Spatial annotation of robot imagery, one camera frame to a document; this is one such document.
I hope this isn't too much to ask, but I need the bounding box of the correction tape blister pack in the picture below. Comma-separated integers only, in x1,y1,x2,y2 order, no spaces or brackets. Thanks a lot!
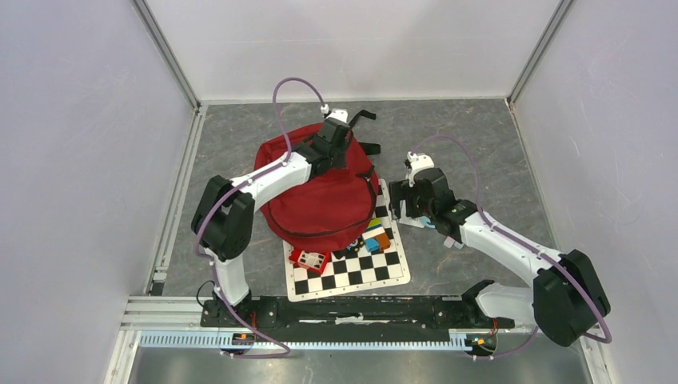
397,201,435,229

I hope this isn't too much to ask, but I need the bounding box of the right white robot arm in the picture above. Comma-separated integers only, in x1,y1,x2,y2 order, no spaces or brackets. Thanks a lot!
388,167,612,346

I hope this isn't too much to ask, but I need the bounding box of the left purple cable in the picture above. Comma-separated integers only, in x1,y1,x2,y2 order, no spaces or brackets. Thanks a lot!
193,77,332,360

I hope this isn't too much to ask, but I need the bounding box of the black toy block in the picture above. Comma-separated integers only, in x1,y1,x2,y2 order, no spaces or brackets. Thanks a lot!
333,237,365,260

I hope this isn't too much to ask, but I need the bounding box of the pink highlighter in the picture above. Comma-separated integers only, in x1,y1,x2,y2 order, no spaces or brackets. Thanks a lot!
443,237,459,249

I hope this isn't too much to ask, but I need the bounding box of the orange toy block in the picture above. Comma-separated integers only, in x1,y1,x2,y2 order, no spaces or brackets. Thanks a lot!
373,233,390,251

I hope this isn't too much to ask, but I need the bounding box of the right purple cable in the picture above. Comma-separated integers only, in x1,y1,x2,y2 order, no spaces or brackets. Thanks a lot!
410,134,613,360

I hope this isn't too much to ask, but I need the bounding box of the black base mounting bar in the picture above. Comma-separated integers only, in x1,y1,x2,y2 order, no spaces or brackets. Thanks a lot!
200,294,516,344

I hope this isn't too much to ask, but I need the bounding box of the red backpack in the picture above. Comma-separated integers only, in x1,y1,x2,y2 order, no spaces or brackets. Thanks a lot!
254,118,378,253

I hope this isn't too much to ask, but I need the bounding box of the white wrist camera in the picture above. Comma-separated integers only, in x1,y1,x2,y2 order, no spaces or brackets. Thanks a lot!
405,151,435,187
320,104,349,125

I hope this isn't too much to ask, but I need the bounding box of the red toy block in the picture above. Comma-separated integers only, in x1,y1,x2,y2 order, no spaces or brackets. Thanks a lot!
288,248,332,274

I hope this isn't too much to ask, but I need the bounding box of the blue toy block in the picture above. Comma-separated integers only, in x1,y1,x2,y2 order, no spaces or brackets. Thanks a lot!
365,238,381,253

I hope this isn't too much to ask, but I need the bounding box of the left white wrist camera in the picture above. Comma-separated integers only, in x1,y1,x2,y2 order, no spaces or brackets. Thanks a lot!
320,104,349,125

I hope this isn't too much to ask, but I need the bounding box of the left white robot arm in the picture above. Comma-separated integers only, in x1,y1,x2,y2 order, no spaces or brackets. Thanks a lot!
193,109,351,326

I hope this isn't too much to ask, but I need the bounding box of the black white chessboard mat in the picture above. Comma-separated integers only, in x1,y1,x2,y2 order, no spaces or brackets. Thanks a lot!
282,179,411,302

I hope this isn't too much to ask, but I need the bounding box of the purple cable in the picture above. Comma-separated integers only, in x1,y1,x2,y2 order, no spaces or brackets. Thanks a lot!
410,134,613,360
193,77,332,360

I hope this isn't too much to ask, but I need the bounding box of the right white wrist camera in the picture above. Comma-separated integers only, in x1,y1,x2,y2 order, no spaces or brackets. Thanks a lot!
405,151,435,187

